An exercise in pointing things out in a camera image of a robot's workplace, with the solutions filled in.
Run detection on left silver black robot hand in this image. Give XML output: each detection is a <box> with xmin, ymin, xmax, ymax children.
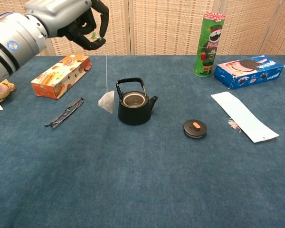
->
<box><xmin>25</xmin><ymin>0</ymin><xmax>110</xmax><ymax>51</ymax></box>

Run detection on pyramid tea bag with string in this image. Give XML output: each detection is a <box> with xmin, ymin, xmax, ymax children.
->
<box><xmin>90</xmin><ymin>32</ymin><xmax>115</xmax><ymax>114</ymax></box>

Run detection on black cast iron teapot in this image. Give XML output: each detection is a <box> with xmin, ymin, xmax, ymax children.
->
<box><xmin>116</xmin><ymin>77</ymin><xmax>158</xmax><ymax>126</ymax></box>

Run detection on black teapot lid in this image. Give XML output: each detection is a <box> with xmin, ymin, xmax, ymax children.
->
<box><xmin>183</xmin><ymin>119</ymin><xmax>208</xmax><ymax>139</ymax></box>

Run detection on orange biscuit box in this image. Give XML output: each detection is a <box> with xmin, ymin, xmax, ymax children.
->
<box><xmin>30</xmin><ymin>54</ymin><xmax>92</xmax><ymax>100</ymax></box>

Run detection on black folded eyeglasses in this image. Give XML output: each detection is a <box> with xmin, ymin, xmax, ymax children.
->
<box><xmin>44</xmin><ymin>97</ymin><xmax>85</xmax><ymax>129</ymax></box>

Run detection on yellow plush toy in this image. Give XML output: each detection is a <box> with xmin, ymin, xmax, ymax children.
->
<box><xmin>0</xmin><ymin>79</ymin><xmax>16</xmax><ymax>111</ymax></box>

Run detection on bamboo folding screen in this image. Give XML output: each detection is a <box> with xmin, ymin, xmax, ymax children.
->
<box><xmin>0</xmin><ymin>0</ymin><xmax>285</xmax><ymax>57</ymax></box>

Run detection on green Pringles can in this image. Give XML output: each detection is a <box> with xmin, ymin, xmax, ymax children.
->
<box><xmin>192</xmin><ymin>12</ymin><xmax>227</xmax><ymax>78</ymax></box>

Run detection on blue table cloth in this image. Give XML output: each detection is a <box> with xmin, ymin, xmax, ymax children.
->
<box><xmin>0</xmin><ymin>55</ymin><xmax>285</xmax><ymax>228</ymax></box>

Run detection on blue Oreo cookie box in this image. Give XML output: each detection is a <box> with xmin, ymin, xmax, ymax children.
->
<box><xmin>214</xmin><ymin>56</ymin><xmax>285</xmax><ymax>90</ymax></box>

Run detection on white blue paper bookmark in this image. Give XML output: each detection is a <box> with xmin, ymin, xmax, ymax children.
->
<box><xmin>210</xmin><ymin>91</ymin><xmax>280</xmax><ymax>143</ymax></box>

